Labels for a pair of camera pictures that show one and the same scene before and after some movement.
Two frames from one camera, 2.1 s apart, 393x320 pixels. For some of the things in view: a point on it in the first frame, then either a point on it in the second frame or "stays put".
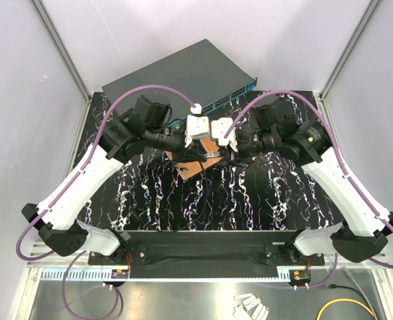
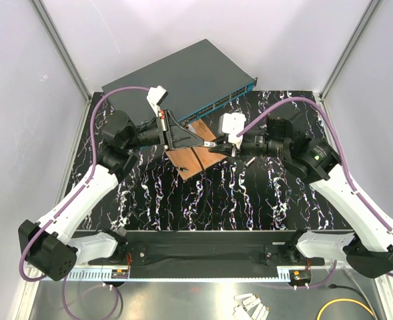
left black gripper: [195, 152] to [173, 135]
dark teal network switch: [201, 72] stays put
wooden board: [188, 169] stays put
